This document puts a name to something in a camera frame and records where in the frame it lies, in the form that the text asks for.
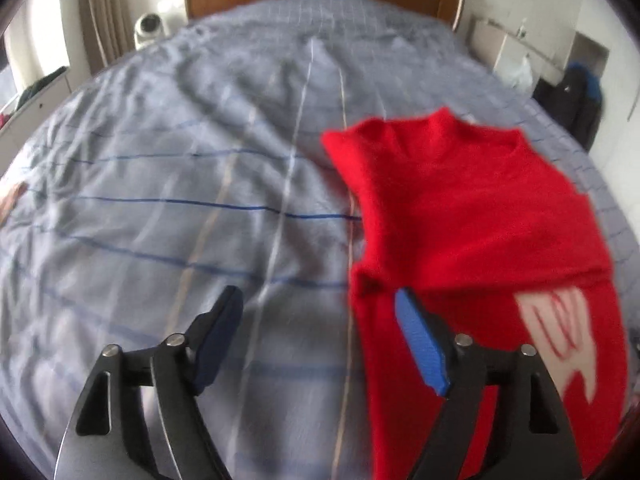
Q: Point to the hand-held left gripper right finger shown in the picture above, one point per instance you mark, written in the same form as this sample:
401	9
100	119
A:
422	340

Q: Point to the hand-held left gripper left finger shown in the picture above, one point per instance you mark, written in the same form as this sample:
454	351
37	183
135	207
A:
215	345

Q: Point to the red knit sweater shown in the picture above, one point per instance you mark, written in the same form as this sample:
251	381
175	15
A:
450	220

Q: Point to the dark clothes on ledge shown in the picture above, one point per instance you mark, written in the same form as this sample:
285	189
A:
42	87

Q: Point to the grey-blue checked bed sheet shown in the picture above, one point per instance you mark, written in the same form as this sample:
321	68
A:
175	160

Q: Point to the white plastic bag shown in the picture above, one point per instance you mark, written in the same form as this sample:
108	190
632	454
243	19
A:
520	72

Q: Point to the white window ledge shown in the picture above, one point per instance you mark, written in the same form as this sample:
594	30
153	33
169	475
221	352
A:
30	110

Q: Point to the white cabinet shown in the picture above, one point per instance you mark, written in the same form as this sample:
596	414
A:
505	45

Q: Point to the white round appliance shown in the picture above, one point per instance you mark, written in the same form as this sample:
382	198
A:
149	30

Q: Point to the beige curtain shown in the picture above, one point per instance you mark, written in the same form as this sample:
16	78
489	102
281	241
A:
115	5

